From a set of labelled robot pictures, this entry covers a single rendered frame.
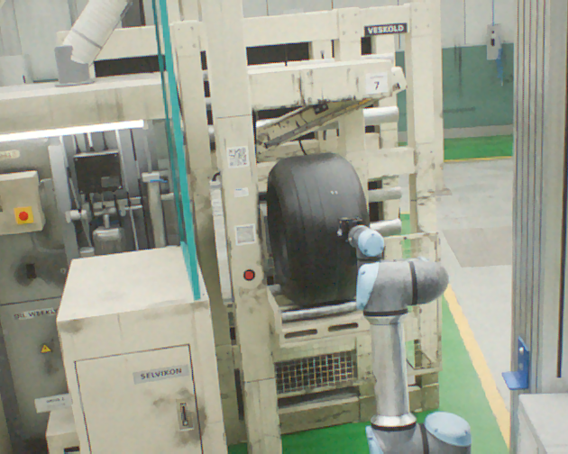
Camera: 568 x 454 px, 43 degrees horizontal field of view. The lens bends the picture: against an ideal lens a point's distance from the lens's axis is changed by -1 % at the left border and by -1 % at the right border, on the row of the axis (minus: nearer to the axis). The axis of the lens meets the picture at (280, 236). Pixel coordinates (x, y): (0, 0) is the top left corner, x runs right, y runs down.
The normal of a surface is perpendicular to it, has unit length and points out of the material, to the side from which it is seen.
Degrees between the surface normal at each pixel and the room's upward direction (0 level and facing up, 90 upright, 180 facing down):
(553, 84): 90
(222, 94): 90
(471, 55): 90
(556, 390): 90
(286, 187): 53
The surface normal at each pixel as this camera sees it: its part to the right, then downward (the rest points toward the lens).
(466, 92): -0.06, 0.29
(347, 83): 0.19, 0.26
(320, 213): 0.14, -0.18
